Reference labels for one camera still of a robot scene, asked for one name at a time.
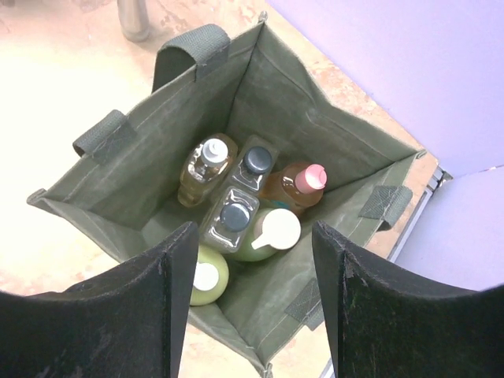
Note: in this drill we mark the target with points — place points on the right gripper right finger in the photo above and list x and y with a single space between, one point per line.
385 321

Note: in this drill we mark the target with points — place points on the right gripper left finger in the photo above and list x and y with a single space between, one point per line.
129 321

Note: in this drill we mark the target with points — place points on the green pump bottle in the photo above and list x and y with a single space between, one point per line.
211 277

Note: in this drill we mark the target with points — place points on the green bottle beige cap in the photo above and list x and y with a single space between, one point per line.
273 230

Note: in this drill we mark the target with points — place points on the clear bottle yellow label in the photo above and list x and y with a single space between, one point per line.
232 218

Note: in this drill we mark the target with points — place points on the orange bottle pink cap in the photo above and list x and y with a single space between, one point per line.
297 187

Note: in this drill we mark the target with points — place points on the amber bottle white cap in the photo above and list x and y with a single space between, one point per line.
205 167

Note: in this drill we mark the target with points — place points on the clear bottle dark label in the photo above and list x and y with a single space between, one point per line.
253 165

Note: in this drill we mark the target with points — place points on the green canvas bag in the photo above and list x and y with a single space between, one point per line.
224 116

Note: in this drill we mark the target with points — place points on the silver squeeze tube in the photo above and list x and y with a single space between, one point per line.
134 20

